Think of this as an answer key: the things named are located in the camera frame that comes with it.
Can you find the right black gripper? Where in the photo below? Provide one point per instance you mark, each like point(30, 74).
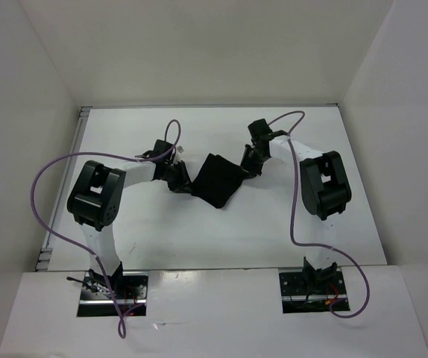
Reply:
point(247, 165)

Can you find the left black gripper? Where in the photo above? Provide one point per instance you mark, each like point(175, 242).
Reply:
point(183, 180)

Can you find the black skirt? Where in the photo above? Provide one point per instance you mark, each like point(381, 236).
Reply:
point(217, 180)

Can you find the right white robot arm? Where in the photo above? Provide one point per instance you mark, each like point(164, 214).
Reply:
point(320, 185)

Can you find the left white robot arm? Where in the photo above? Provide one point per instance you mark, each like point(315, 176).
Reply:
point(96, 197)

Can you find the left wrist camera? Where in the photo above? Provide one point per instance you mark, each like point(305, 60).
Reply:
point(179, 153)

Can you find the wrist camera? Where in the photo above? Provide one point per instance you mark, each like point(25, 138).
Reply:
point(258, 129)
point(179, 153)

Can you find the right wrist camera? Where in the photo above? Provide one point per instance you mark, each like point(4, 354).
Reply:
point(258, 129)

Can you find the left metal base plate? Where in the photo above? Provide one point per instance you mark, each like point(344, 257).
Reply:
point(131, 296)

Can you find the metal base plate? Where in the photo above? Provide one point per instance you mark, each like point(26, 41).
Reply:
point(131, 296)
point(296, 297)

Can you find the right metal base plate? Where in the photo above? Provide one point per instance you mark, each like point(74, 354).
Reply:
point(296, 297)

